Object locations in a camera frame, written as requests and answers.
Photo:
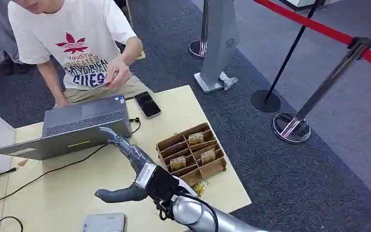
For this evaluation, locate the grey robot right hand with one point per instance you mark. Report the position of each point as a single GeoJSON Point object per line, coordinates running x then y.
{"type": "Point", "coordinates": [164, 185]}

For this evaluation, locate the person's left hand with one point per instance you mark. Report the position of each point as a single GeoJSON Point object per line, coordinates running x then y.
{"type": "Point", "coordinates": [119, 74]}

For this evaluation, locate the person's right hand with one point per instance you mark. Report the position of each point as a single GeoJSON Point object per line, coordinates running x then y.
{"type": "Point", "coordinates": [63, 102]}

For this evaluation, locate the grey laptop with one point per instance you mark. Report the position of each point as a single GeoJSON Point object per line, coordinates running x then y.
{"type": "Point", "coordinates": [76, 128]}

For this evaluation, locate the black smartphone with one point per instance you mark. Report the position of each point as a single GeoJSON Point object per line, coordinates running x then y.
{"type": "Point", "coordinates": [148, 104]}

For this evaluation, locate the wooden card box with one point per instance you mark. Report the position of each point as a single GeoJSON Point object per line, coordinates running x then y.
{"type": "Point", "coordinates": [190, 150]}

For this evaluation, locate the flat grey device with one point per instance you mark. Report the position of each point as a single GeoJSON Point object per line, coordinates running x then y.
{"type": "Point", "coordinates": [104, 223]}

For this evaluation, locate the grey kiosk stand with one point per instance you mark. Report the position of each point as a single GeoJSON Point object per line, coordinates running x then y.
{"type": "Point", "coordinates": [219, 41]}

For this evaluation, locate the black stanchion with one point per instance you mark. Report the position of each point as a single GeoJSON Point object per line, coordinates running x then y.
{"type": "Point", "coordinates": [265, 101]}

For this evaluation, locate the chrome stanchion with belt head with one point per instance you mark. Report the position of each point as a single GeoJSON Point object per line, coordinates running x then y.
{"type": "Point", "coordinates": [291, 127]}

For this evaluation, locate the red barrier belt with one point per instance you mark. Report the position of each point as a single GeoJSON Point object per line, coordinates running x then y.
{"type": "Point", "coordinates": [320, 28]}

